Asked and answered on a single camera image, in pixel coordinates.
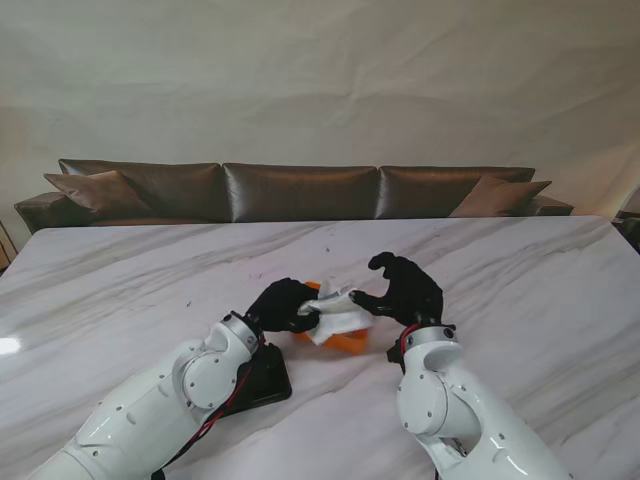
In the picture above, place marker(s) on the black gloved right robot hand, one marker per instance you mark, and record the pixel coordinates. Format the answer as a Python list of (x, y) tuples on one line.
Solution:
[(415, 295)]

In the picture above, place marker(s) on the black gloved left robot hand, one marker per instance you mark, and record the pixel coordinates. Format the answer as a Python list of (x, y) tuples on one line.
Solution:
[(280, 305)]

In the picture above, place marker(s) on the white tissue pack green label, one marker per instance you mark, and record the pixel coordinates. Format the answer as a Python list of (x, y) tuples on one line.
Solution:
[(340, 317)]

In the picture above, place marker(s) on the black tissue box base lid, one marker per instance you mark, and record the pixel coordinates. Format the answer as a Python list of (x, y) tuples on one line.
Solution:
[(270, 380)]

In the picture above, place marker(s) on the orange tissue box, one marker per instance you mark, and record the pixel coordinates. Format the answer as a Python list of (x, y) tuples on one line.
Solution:
[(350, 344)]

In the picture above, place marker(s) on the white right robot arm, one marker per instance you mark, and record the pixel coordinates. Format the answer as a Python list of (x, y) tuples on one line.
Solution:
[(450, 410)]

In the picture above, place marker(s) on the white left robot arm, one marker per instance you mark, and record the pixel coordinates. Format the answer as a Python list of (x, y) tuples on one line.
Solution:
[(175, 395)]

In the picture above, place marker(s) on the brown leather sofa back cushion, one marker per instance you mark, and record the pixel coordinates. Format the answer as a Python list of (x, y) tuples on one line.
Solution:
[(170, 190), (300, 192), (425, 192)]

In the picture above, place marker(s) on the brown leather sofa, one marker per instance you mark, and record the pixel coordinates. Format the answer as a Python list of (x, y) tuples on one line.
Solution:
[(300, 195)]

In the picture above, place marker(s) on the brown throw pillow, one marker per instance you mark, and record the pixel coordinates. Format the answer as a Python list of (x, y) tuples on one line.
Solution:
[(500, 197), (95, 192)]

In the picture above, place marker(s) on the dark background object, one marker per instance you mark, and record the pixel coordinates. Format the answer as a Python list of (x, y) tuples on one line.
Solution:
[(629, 227)]

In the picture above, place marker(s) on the wooden furniture piece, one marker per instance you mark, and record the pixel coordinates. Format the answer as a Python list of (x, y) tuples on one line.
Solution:
[(4, 245)]

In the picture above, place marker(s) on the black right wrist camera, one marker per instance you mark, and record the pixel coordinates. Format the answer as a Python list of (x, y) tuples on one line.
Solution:
[(395, 352)]

